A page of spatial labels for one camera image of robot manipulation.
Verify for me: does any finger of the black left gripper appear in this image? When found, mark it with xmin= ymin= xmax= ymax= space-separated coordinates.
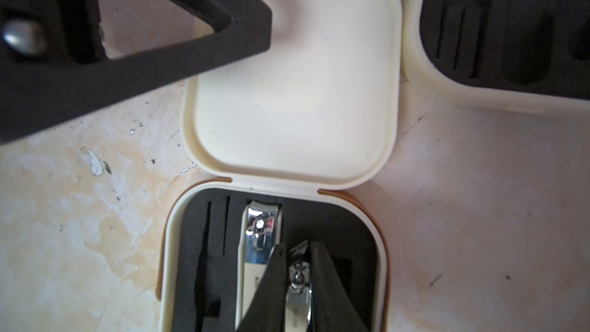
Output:
xmin=1 ymin=0 xmax=272 ymax=143

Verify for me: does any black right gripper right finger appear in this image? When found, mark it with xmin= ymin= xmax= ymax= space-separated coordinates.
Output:
xmin=310 ymin=241 xmax=368 ymax=331

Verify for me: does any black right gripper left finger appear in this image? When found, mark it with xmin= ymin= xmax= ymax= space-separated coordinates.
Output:
xmin=236 ymin=244 xmax=287 ymax=331

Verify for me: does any small silver clipper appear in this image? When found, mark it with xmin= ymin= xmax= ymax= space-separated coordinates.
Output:
xmin=284 ymin=260 xmax=313 ymax=332

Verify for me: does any cream nail clipper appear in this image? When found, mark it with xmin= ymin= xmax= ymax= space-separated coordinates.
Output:
xmin=235 ymin=200 xmax=282 ymax=327

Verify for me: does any cream nail kit case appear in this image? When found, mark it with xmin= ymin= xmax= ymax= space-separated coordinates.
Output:
xmin=159 ymin=0 xmax=403 ymax=331
xmin=402 ymin=0 xmax=589 ymax=118

